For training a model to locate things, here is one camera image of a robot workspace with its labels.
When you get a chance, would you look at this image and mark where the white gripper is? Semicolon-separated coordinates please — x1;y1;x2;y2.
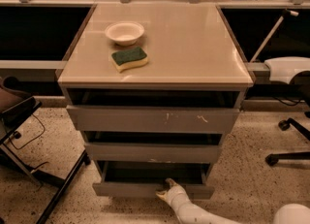
156;178;191;208

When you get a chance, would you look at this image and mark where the grey bottom drawer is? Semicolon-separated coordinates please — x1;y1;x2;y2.
93;161;214;200

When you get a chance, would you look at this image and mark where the grey drawer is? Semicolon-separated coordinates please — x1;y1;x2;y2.
67;105;239;134
85;143;222;163
93;161;214;200

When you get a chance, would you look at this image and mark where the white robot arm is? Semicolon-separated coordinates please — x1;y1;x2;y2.
156;177;310;224

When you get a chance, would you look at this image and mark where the grey middle drawer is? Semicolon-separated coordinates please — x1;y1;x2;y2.
85;143;222;163

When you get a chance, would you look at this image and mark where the grey drawer cabinet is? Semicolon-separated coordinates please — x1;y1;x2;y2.
55;2;256;183

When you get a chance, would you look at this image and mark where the grey top drawer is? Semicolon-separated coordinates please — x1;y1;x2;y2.
67;105;239;134

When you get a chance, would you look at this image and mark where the black office chair base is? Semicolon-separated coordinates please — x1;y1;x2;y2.
264;111;310;167

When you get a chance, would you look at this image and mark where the green and yellow sponge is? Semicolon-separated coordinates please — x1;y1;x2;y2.
111;47;148;73

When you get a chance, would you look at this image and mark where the white bowl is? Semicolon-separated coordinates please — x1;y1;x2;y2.
105;21;144;47

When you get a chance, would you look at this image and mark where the dark chair on left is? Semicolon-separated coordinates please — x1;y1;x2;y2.
0;76;91;224

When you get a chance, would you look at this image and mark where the white stick with black tip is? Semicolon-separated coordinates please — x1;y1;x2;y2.
250;9;299;62

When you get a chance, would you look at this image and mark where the black floor cable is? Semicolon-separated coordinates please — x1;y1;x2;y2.
7;113;47;151

